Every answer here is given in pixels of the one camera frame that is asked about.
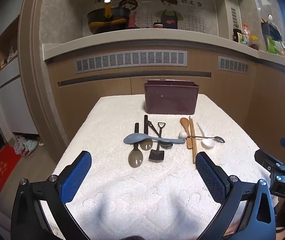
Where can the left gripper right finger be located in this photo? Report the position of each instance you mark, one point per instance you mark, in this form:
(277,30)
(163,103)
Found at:
(258,217)

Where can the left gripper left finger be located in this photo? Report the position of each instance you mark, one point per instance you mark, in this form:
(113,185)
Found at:
(28,220)

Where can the white plastic spoon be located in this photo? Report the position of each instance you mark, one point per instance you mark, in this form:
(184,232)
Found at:
(207,143)

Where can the wooden chopstick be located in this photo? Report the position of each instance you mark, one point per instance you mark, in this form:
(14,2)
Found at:
(191,137)
(194,139)

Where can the metal spoon white ball end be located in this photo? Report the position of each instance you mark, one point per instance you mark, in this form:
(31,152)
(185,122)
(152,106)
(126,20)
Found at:
(184,135)

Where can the brown wooden spoon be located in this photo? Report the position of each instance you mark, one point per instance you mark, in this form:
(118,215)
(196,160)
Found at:
(185,123)

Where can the blue-grey plastic rice paddle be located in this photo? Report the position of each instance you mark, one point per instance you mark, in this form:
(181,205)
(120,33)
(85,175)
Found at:
(138,137)

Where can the crumpled cloth on floor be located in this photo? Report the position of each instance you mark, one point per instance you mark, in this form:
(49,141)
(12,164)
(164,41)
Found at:
(25,147)

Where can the green packaging on counter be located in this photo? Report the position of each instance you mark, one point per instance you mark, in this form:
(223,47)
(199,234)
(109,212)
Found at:
(275,47)

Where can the short grey vent grille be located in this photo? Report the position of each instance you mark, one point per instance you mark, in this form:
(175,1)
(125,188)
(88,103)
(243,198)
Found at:
(231,65)

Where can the black shovel-shaped spoon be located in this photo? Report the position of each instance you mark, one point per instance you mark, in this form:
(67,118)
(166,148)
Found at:
(156,155)

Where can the white lace tablecloth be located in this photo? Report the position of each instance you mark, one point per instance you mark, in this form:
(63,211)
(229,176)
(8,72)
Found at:
(166,200)

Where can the jar with yellow lid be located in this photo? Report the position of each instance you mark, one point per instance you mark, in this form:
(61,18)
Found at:
(253,42)

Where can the black utensil holder basket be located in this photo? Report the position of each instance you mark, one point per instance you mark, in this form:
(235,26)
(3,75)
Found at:
(270,29)

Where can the maroon plastic utensil bin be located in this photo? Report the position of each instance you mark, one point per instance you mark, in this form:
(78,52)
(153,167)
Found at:
(173,97)

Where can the clear bottle orange cap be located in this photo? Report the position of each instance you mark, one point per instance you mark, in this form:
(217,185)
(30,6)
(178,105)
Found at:
(245,34)

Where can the black shovel-shaped fork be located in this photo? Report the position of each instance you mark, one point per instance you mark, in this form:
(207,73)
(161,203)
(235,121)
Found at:
(161,125)

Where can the dark soy sauce bottle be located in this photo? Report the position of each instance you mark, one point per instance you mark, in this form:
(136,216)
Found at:
(237,34)

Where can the long grey vent grille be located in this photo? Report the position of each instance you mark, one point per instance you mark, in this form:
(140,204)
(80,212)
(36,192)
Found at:
(131,58)

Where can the red cup on counter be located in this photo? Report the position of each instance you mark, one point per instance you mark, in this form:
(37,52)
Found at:
(158,25)

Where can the black and yellow wok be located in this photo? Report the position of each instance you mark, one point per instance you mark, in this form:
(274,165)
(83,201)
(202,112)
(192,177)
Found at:
(108,18)

